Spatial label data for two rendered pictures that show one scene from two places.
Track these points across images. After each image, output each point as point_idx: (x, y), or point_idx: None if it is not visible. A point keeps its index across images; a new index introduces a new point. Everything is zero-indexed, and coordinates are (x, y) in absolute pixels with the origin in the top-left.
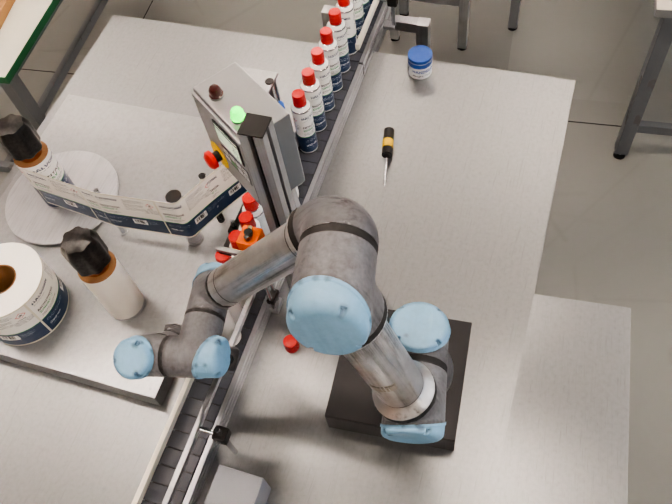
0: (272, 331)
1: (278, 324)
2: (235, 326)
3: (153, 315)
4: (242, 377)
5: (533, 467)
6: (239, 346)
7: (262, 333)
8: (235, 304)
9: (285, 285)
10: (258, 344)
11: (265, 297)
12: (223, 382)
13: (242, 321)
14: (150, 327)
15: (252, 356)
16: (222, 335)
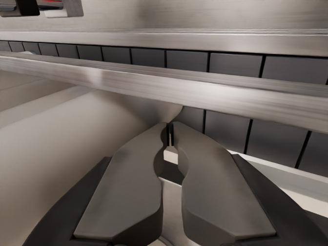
0: (136, 8)
1: (121, 1)
2: (87, 86)
3: (164, 224)
4: (263, 30)
5: None
6: (175, 65)
7: (145, 28)
8: (37, 104)
9: (67, 22)
10: (168, 28)
11: (71, 42)
12: (300, 81)
13: (64, 64)
14: (183, 231)
15: (196, 29)
16: (137, 124)
